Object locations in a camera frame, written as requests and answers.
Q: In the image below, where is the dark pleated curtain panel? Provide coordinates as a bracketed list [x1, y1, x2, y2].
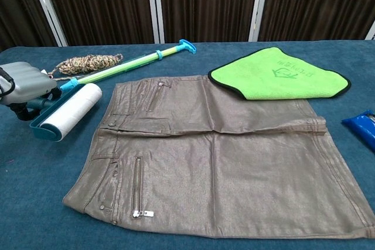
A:
[258, 0, 375, 42]
[159, 0, 260, 43]
[39, 0, 161, 46]
[0, 0, 58, 53]

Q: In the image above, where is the blue plastic packet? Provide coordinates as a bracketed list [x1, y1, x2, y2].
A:
[341, 109, 375, 154]

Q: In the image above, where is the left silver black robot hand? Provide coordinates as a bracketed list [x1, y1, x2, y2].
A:
[0, 61, 63, 122]

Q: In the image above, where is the blue table cover mat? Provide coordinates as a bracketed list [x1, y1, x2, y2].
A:
[0, 39, 375, 250]

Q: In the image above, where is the teal yellow lint roller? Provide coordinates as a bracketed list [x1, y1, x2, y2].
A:
[28, 83, 103, 142]

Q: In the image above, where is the green black-edged microfibre cloth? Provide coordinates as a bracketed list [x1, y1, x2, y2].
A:
[207, 46, 352, 101]

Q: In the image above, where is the beige braided rope bundle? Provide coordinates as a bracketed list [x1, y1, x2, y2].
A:
[48, 53, 124, 81]

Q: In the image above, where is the brown leather skirt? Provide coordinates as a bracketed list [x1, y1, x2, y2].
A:
[62, 74, 375, 241]

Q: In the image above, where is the blue green hand pump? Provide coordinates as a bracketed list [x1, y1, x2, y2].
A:
[59, 39, 197, 92]

